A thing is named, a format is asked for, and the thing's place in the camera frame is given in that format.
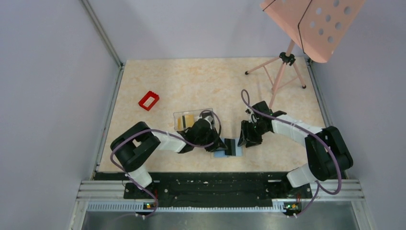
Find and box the pink music stand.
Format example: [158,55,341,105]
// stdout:
[245,0,365,107]

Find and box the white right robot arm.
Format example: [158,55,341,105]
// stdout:
[238,101,353,197]

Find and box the clear plastic card box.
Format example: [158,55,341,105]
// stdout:
[173,108,213,131]

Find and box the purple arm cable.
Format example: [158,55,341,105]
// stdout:
[240,89,343,218]
[110,110,222,218]

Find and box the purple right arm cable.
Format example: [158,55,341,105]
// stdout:
[240,89,343,218]

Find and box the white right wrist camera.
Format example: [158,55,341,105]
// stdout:
[245,108,256,123]

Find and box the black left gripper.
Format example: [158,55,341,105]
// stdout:
[195,127,228,152]

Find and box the red plastic frame block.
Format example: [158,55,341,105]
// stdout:
[138,91,159,111]

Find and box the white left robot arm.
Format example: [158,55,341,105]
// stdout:
[110,118,227,198]

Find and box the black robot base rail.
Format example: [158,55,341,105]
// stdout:
[94,172,313,208]

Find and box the yellow card stack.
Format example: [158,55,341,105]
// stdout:
[177,115,195,131]

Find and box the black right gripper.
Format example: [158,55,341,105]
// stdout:
[238,120,269,148]

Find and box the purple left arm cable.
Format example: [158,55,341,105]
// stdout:
[110,110,222,218]

